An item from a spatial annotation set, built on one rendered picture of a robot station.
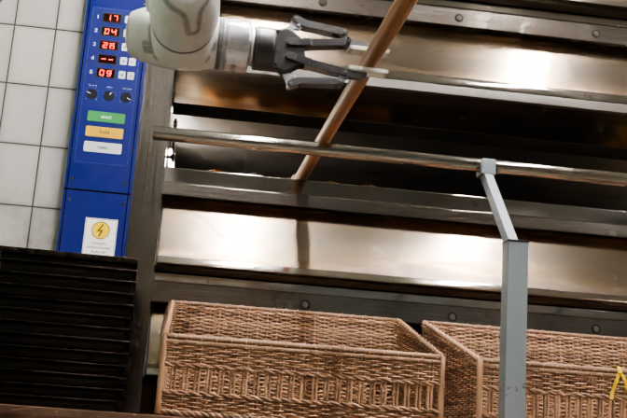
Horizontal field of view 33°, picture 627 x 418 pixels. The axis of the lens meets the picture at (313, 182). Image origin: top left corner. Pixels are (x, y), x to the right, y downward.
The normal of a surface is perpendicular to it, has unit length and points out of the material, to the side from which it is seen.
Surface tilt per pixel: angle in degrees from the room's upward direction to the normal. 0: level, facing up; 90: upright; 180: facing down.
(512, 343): 90
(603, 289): 70
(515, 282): 90
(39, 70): 90
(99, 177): 90
